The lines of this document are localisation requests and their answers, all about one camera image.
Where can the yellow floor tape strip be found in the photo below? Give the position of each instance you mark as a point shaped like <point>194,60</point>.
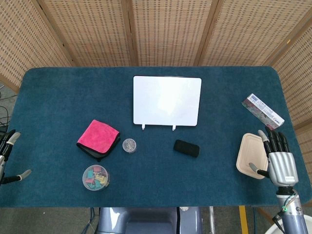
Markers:
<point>243,220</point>

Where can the clear round plastic container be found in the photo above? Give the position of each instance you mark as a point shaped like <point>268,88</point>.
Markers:
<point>129,145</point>

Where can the black eraser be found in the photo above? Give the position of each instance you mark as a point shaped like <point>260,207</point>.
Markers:
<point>186,148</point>

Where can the blue table mat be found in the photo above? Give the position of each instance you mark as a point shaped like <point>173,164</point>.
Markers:
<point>122,109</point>

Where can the beige lidded food container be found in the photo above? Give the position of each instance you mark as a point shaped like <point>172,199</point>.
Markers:
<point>251,156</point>

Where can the white printed cardboard box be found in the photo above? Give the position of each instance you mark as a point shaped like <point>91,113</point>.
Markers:
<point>263,114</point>

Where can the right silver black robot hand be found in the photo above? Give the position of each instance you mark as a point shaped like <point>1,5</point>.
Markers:
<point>282,168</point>

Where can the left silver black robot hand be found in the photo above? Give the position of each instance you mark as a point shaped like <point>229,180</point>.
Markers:
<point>7,143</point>

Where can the woven bamboo folding screen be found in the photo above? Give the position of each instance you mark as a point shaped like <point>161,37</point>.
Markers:
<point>156,31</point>

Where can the white board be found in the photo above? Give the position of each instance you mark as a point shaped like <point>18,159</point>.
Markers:
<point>167,101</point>

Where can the pink folded microfibre cloth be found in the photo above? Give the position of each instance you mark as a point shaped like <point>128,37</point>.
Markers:
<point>97,139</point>

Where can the blue-grey robot torso base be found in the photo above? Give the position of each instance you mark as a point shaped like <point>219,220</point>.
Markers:
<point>148,220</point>

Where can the clear tub of binder clips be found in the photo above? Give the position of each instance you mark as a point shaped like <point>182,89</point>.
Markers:
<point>95,177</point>

